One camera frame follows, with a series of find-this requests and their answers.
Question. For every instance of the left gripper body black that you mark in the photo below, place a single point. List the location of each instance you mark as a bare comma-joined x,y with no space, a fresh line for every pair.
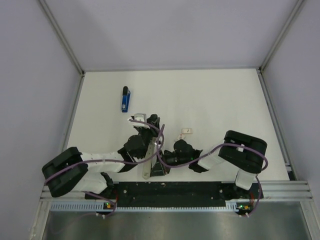
148,134

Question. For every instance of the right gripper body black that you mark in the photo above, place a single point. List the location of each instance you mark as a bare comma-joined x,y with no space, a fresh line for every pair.
172,158

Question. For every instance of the small white staple box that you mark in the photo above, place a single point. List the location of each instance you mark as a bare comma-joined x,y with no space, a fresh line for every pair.
187,131

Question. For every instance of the blue stapler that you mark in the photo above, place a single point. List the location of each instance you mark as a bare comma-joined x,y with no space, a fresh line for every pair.
126,94

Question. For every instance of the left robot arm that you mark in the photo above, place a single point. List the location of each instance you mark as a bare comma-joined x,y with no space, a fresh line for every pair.
75,170

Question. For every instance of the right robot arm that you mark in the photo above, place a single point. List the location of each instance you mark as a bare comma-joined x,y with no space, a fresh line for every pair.
243,151

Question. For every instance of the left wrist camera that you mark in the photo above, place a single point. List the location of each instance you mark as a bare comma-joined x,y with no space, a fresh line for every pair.
138,118

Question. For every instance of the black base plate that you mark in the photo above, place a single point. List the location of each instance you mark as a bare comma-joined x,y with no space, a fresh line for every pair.
178,194

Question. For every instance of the aluminium frame rail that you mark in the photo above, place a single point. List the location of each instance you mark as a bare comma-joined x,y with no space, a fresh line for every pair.
286,191

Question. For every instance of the white cable duct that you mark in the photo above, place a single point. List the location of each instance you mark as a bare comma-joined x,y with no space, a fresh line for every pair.
77,206

